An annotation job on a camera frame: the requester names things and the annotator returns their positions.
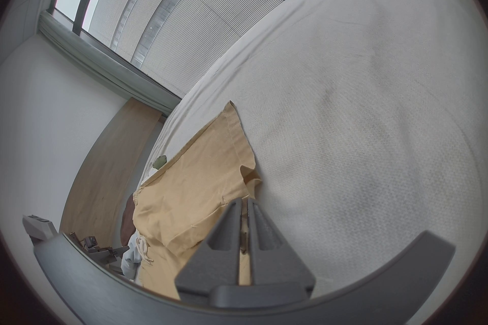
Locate pale grey garment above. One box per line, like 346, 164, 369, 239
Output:
121, 232, 145, 280

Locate window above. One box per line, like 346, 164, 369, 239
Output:
40, 0, 361, 115

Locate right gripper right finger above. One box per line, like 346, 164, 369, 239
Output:
247, 198, 316, 296

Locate bed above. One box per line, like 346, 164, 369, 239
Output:
59, 0, 488, 301

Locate dark brown garment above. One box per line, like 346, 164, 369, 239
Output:
120, 197, 139, 245

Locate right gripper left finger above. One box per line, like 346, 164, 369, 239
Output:
175, 197, 245, 303

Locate cream white garment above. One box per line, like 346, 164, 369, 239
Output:
141, 167, 162, 188

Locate tan shorts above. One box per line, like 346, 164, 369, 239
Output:
131, 101, 264, 301

